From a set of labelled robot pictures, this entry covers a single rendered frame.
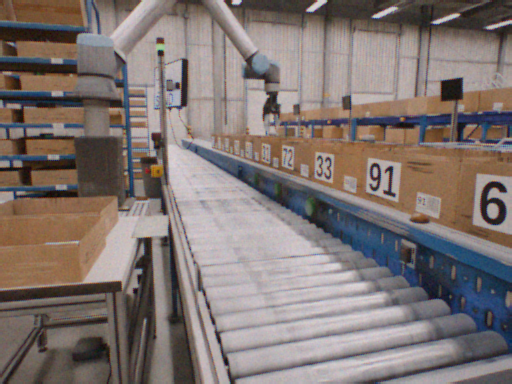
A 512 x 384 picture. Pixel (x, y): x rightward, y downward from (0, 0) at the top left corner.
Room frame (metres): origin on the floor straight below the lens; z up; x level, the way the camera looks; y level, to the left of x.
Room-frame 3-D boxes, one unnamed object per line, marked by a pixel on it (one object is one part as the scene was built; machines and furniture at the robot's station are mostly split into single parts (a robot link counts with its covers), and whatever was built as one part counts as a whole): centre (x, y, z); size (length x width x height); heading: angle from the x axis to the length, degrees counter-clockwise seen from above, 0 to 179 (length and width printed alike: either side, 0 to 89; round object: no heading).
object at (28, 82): (2.53, 1.31, 1.39); 0.40 x 0.30 x 0.10; 105
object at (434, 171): (1.02, -0.54, 0.96); 0.39 x 0.29 x 0.17; 16
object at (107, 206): (1.22, 0.71, 0.80); 0.38 x 0.28 x 0.10; 100
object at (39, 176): (2.53, 1.32, 0.79); 0.40 x 0.30 x 0.10; 107
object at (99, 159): (1.66, 0.71, 0.91); 0.26 x 0.26 x 0.33; 12
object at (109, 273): (1.25, 0.72, 0.74); 1.00 x 0.58 x 0.03; 12
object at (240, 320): (0.72, -0.15, 0.72); 0.52 x 0.05 x 0.05; 106
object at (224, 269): (0.97, -0.08, 0.72); 0.52 x 0.05 x 0.05; 106
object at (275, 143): (2.15, -0.22, 0.96); 0.39 x 0.29 x 0.17; 16
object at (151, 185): (5.85, 1.62, 0.32); 0.50 x 0.50 x 0.64
